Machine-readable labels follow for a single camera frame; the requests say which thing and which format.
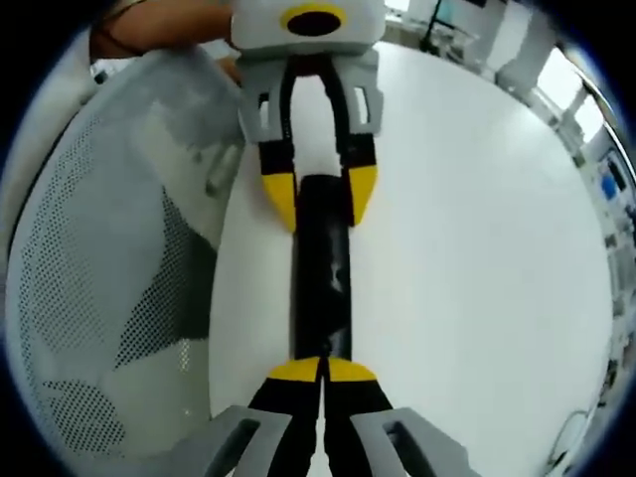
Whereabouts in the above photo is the white mesh office chair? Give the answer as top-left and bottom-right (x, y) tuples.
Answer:
(4, 49), (247, 477)

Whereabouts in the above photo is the grey cable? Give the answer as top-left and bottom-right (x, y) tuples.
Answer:
(546, 406), (592, 468)

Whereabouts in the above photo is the person's left hand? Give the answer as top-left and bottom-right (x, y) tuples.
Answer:
(217, 55), (245, 84)

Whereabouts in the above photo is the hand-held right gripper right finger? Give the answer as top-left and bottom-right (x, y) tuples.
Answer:
(321, 356), (481, 477)

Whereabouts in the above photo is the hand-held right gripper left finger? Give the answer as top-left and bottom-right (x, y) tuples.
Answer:
(191, 355), (325, 477)

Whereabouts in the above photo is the black remote control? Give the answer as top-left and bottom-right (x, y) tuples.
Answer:
(290, 173), (355, 360)

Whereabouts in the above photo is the background display shelving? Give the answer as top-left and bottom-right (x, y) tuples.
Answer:
(546, 74), (636, 423)

